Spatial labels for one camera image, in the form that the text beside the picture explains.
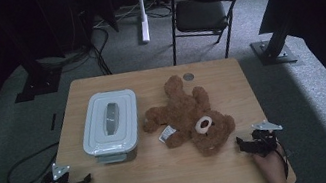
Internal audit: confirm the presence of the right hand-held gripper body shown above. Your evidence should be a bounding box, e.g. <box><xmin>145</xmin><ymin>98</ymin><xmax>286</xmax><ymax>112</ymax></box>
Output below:
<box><xmin>249</xmin><ymin>117</ymin><xmax>288</xmax><ymax>159</ymax></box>

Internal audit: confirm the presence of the clear plastic storage box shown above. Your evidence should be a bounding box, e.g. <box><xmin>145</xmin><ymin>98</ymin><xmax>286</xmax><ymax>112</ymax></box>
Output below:
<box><xmin>94</xmin><ymin>146</ymin><xmax>140</xmax><ymax>167</ymax></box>

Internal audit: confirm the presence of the brown teddy bear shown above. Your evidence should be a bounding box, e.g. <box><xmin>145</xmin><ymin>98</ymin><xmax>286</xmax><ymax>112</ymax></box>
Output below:
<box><xmin>134</xmin><ymin>65</ymin><xmax>241</xmax><ymax>168</ymax></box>

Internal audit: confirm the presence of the person's right hand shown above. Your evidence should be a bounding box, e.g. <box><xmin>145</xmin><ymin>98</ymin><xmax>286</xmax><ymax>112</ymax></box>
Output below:
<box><xmin>252</xmin><ymin>144</ymin><xmax>291</xmax><ymax>183</ymax></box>

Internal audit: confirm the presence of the black floor tape strip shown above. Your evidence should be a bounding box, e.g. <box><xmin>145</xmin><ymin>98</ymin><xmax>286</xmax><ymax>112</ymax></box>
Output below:
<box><xmin>47</xmin><ymin>112</ymin><xmax>60</xmax><ymax>131</ymax></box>

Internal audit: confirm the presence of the round grey table grommet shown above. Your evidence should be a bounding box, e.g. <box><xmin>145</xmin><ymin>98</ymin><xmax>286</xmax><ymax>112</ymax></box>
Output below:
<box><xmin>181</xmin><ymin>71</ymin><xmax>195</xmax><ymax>83</ymax></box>

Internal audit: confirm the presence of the black metal stand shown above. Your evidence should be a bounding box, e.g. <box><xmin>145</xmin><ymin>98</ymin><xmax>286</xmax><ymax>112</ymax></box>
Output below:
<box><xmin>7</xmin><ymin>52</ymin><xmax>68</xmax><ymax>104</ymax></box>
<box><xmin>245</xmin><ymin>14</ymin><xmax>299</xmax><ymax>70</ymax></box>

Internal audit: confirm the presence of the black folding chair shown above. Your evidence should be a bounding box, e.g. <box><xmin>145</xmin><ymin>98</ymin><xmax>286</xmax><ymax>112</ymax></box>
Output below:
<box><xmin>162</xmin><ymin>0</ymin><xmax>252</xmax><ymax>68</ymax></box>

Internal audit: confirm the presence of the right hand-held gripper cable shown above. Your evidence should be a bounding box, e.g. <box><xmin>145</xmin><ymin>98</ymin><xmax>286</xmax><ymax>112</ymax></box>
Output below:
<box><xmin>273</xmin><ymin>139</ymin><xmax>292</xmax><ymax>181</ymax></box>

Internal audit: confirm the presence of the looped black floor cable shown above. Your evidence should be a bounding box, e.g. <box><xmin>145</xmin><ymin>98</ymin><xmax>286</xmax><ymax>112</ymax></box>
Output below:
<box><xmin>1</xmin><ymin>141</ymin><xmax>67</xmax><ymax>183</ymax></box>

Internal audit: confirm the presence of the floor cable bundle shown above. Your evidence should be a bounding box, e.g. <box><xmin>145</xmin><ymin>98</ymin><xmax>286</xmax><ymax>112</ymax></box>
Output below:
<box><xmin>33</xmin><ymin>23</ymin><xmax>115</xmax><ymax>87</ymax></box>

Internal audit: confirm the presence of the white desk frame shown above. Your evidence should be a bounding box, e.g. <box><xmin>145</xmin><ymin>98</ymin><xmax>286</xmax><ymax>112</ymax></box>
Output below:
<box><xmin>134</xmin><ymin>0</ymin><xmax>233</xmax><ymax>44</ymax></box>

